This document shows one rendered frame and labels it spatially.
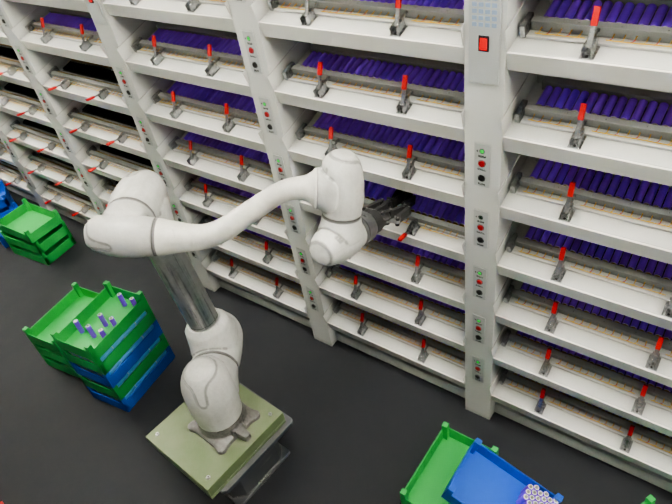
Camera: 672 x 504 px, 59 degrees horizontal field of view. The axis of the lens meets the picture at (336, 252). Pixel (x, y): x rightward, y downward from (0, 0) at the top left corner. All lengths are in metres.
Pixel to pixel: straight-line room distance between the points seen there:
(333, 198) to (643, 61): 0.70
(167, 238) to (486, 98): 0.83
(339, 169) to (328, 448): 1.15
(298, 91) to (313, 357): 1.17
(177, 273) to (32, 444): 1.14
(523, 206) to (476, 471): 0.91
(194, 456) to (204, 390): 0.27
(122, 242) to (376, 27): 0.81
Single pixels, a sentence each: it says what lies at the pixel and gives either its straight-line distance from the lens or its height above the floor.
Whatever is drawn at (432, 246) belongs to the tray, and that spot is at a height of 0.74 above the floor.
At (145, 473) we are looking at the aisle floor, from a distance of 2.39.
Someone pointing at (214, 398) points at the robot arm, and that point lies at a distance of 1.87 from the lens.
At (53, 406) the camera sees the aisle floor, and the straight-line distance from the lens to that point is 2.78.
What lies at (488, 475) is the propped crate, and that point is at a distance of 2.07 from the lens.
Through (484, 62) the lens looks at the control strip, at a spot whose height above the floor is 1.33.
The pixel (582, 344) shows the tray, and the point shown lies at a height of 0.55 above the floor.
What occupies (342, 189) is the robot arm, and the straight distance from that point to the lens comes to 1.42.
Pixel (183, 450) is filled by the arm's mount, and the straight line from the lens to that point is 2.07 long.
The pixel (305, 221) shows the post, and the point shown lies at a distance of 2.05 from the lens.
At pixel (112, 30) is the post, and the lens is 2.28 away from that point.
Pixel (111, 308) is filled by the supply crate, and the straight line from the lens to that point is 2.53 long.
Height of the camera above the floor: 1.89
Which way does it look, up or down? 40 degrees down
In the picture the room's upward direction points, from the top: 11 degrees counter-clockwise
